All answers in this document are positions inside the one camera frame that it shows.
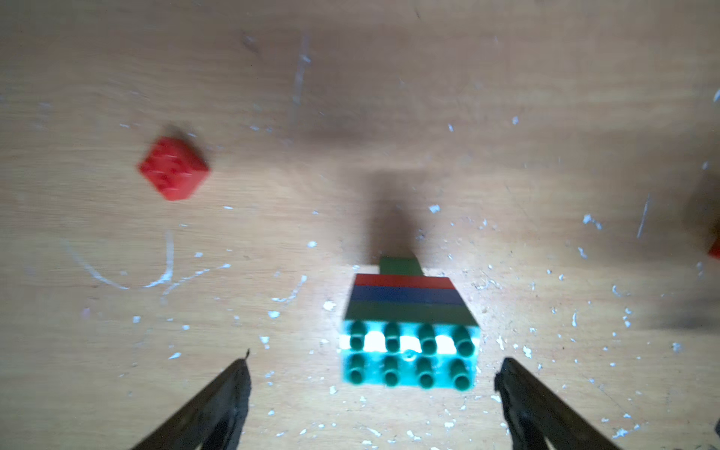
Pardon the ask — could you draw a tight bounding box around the dark green 2x4 lego brick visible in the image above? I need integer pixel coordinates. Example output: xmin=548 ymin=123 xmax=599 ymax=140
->
xmin=339 ymin=301 xmax=481 ymax=392

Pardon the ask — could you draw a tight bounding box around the red 2x4 lego brick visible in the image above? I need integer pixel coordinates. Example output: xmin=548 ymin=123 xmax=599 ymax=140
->
xmin=354 ymin=274 xmax=455 ymax=290

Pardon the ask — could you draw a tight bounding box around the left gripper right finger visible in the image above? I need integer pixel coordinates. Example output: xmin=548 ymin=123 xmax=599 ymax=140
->
xmin=494 ymin=357 xmax=617 ymax=450

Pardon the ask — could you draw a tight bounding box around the blue 2x4 lego brick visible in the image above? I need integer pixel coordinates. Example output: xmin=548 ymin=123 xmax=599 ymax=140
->
xmin=350 ymin=286 xmax=464 ymax=306

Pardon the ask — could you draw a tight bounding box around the small red 2x2 lego brick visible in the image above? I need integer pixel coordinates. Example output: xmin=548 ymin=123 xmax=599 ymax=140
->
xmin=138 ymin=137 xmax=210 ymax=202

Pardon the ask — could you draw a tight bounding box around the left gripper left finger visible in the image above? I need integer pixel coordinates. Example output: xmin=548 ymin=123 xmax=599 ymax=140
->
xmin=134 ymin=358 xmax=251 ymax=450

